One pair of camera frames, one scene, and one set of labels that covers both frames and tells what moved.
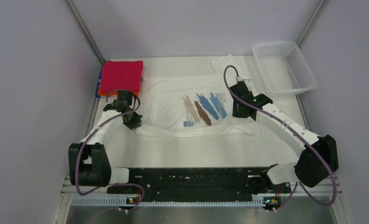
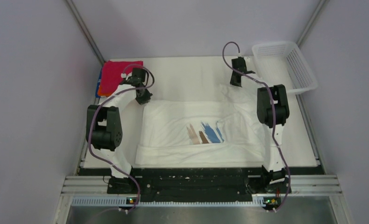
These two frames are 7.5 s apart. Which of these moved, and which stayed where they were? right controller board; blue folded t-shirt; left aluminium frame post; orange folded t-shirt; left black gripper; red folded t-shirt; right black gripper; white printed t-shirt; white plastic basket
Moved: white printed t-shirt; right black gripper; left black gripper
Stayed: right controller board; left aluminium frame post; red folded t-shirt; white plastic basket; blue folded t-shirt; orange folded t-shirt
